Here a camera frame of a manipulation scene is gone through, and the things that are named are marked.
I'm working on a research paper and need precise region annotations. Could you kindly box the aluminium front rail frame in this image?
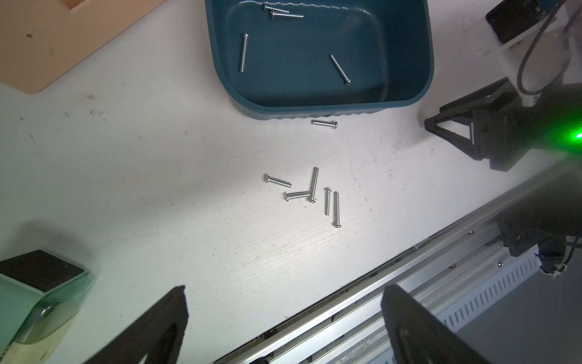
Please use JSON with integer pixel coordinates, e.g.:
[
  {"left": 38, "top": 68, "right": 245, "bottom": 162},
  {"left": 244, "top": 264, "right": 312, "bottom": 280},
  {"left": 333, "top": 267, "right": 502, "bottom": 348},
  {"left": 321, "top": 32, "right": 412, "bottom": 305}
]
[{"left": 221, "top": 169, "right": 581, "bottom": 363}]

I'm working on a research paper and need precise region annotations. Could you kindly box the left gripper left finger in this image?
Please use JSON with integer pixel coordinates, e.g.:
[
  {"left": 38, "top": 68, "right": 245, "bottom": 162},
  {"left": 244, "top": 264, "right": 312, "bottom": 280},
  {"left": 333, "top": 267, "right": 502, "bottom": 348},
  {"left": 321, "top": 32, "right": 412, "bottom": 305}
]
[{"left": 86, "top": 286, "right": 189, "bottom": 363}]

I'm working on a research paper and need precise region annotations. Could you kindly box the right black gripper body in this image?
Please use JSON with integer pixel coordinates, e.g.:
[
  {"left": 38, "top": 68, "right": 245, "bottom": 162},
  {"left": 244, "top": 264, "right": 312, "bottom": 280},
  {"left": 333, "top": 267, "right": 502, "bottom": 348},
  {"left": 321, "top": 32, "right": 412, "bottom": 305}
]
[{"left": 478, "top": 83, "right": 581, "bottom": 171}]

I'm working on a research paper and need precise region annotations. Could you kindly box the silver screw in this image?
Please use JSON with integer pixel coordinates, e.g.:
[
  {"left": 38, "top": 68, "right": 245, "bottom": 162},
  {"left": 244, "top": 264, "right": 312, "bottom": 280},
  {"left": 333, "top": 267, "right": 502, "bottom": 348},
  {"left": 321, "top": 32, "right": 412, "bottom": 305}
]
[
  {"left": 283, "top": 191, "right": 311, "bottom": 201},
  {"left": 271, "top": 12, "right": 304, "bottom": 19},
  {"left": 239, "top": 33, "right": 249, "bottom": 74},
  {"left": 263, "top": 3, "right": 289, "bottom": 14},
  {"left": 309, "top": 167, "right": 319, "bottom": 203},
  {"left": 264, "top": 174, "right": 293, "bottom": 188},
  {"left": 329, "top": 54, "right": 352, "bottom": 85},
  {"left": 333, "top": 191, "right": 342, "bottom": 228},
  {"left": 324, "top": 187, "right": 332, "bottom": 216},
  {"left": 311, "top": 120, "right": 338, "bottom": 129}
]

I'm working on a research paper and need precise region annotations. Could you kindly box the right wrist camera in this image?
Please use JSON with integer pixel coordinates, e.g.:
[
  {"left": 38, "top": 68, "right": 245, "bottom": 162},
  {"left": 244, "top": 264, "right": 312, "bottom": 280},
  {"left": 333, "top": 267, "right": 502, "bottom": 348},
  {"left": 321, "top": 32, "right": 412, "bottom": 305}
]
[{"left": 465, "top": 1, "right": 581, "bottom": 106}]

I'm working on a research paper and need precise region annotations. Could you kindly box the teal plastic storage box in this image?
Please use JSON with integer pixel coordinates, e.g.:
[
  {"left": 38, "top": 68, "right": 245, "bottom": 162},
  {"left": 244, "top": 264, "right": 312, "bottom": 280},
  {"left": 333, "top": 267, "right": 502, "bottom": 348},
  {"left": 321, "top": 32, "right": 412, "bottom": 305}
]
[{"left": 206, "top": 1, "right": 434, "bottom": 120}]

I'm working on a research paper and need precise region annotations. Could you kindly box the green tape dispenser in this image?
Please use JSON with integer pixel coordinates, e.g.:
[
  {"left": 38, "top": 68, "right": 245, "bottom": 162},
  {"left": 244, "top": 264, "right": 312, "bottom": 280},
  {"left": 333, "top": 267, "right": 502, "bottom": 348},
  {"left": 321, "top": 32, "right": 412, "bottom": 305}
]
[{"left": 1, "top": 250, "right": 95, "bottom": 363}]

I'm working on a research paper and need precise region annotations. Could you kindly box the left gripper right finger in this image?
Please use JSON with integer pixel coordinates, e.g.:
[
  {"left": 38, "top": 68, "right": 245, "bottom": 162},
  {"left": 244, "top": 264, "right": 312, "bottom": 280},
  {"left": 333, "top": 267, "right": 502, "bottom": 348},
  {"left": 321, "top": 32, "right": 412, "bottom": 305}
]
[{"left": 381, "top": 285, "right": 489, "bottom": 363}]

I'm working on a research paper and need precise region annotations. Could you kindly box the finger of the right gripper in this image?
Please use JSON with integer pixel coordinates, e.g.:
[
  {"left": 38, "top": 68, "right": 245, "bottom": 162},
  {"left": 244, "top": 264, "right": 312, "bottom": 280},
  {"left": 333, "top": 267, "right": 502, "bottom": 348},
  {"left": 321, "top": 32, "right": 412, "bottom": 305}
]
[
  {"left": 424, "top": 111, "right": 483, "bottom": 161},
  {"left": 440, "top": 77, "right": 518, "bottom": 113}
]

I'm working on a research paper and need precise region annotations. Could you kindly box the peach plastic file organizer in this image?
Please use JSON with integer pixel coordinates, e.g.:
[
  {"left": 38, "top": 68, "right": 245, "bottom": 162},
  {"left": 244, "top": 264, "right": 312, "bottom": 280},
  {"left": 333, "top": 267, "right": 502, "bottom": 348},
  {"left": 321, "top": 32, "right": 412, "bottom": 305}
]
[{"left": 1, "top": 1, "right": 162, "bottom": 95}]

